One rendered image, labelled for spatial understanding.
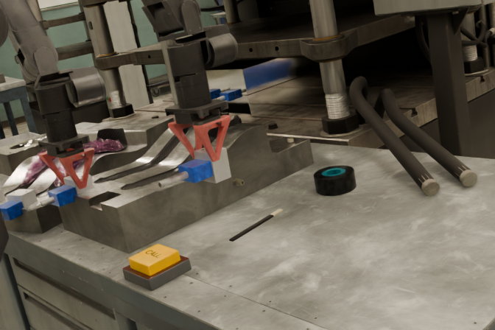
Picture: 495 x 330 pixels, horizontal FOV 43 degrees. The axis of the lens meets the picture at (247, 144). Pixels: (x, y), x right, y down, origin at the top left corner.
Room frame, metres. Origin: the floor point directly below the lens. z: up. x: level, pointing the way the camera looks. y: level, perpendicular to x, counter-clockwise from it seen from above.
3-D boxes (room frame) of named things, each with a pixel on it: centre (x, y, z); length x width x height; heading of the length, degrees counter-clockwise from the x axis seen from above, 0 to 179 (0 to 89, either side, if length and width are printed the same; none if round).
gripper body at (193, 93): (1.07, 0.07, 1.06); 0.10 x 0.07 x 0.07; 40
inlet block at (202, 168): (1.04, 0.10, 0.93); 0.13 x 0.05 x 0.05; 129
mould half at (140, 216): (1.31, 0.14, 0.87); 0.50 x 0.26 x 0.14; 129
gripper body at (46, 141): (1.22, 0.35, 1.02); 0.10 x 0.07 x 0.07; 39
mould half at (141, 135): (1.54, 0.43, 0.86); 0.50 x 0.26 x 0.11; 147
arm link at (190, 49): (1.07, 0.07, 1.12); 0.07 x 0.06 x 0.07; 134
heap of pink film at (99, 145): (1.53, 0.42, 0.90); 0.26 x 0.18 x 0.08; 147
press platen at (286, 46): (2.32, -0.18, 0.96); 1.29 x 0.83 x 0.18; 39
